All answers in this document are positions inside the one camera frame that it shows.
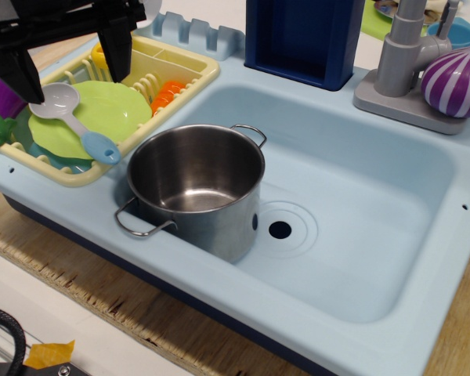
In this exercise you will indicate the grey toy faucet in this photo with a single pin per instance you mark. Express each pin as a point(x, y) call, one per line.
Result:
point(393, 90)

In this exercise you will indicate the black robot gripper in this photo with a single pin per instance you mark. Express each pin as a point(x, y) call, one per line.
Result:
point(29, 24)

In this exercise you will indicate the light blue plastic cup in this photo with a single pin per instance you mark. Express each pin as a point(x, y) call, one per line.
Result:
point(459, 35)

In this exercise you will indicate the blue plastic plate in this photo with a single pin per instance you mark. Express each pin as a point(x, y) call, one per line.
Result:
point(75, 165)

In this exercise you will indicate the yellow masking tape piece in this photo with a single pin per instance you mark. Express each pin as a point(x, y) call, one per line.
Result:
point(42, 356)

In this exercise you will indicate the orange plastic dish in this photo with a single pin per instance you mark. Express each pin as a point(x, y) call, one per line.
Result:
point(166, 95)

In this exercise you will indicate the pale yellow dish rack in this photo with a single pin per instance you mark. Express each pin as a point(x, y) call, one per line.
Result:
point(153, 64)

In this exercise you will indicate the grey spoon with blue handle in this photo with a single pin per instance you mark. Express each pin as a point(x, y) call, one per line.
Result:
point(60, 102)

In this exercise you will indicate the light green plastic plate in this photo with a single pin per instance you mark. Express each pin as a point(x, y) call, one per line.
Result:
point(111, 109)

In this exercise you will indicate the dark blue plastic box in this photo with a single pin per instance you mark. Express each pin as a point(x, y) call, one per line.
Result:
point(310, 41)

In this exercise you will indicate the purple plastic cup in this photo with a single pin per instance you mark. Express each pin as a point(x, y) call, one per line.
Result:
point(10, 103)

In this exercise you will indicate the stainless steel pot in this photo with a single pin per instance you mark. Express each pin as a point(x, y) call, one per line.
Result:
point(200, 183)

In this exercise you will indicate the yellow plastic cup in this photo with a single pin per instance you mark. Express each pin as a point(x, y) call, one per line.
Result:
point(99, 59)

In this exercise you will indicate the green cutting board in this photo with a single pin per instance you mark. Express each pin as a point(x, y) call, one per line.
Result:
point(374, 23)

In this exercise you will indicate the light blue toy sink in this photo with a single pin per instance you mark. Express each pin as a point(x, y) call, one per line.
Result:
point(363, 231)

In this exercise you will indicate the purple striped toy onion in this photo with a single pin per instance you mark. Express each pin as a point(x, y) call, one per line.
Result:
point(445, 84)

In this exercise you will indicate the wooden base board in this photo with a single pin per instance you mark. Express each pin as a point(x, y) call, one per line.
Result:
point(121, 325)

